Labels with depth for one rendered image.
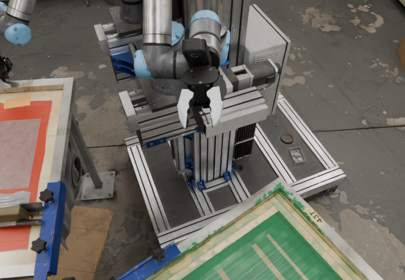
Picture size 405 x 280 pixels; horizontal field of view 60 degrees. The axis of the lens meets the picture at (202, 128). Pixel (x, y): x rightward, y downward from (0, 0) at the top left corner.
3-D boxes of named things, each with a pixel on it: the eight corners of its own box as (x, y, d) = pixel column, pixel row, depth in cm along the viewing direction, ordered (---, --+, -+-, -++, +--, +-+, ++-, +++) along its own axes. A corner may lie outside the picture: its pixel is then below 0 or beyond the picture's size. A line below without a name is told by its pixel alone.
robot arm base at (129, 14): (147, 3, 168) (144, -16, 161) (156, 20, 159) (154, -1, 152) (116, 10, 165) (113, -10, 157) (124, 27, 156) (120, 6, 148)
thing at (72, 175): (70, 168, 182) (49, 128, 158) (87, 167, 183) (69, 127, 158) (53, 256, 153) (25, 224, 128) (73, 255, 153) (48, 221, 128)
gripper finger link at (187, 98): (190, 144, 67) (201, 109, 73) (185, 123, 63) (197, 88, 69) (175, 142, 68) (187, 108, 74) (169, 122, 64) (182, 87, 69)
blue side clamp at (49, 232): (53, 188, 128) (46, 181, 122) (67, 187, 128) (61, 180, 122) (40, 276, 112) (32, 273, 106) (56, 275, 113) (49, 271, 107)
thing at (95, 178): (85, 173, 254) (37, 72, 181) (115, 171, 256) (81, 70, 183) (81, 200, 240) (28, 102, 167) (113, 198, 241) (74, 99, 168)
